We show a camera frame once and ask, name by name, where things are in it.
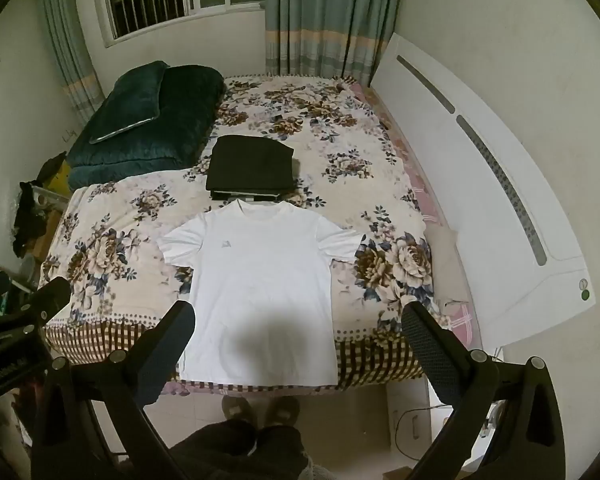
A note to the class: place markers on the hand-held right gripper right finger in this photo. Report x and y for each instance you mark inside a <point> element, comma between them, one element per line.
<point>430,350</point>

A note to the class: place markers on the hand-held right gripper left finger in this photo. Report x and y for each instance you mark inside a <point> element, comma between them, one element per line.
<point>164,346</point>

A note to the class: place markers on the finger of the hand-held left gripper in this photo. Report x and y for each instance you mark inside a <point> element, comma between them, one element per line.
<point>50,296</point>

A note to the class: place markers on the white t-shirt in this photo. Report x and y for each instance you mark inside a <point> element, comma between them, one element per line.
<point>260,285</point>

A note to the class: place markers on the black folded clothes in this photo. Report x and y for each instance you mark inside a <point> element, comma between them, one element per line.
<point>250,165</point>

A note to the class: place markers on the pink checked sheet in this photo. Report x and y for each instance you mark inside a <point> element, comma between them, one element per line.
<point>461,321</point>

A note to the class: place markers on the black hanging cloth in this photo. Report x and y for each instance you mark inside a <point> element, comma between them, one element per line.
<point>27,220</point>

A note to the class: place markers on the beige pillow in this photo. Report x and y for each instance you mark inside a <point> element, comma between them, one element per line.
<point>445,260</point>

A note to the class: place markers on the brown slipper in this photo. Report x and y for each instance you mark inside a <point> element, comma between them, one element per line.
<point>237,410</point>
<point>282,410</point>

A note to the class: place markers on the yellow box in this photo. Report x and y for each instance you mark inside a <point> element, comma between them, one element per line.
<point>61,180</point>

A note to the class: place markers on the white headboard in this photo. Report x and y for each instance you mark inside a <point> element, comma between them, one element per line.
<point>480,235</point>

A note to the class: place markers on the person's legs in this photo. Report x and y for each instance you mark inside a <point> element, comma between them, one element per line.
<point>240,452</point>

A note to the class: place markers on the floral blanket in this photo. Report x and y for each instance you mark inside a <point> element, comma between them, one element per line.
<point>330,150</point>

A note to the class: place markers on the dark green quilt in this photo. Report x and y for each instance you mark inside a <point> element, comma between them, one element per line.
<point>180,110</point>

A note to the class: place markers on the grey-blue striped curtain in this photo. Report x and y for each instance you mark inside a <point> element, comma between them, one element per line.
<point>320,20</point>
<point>70,50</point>

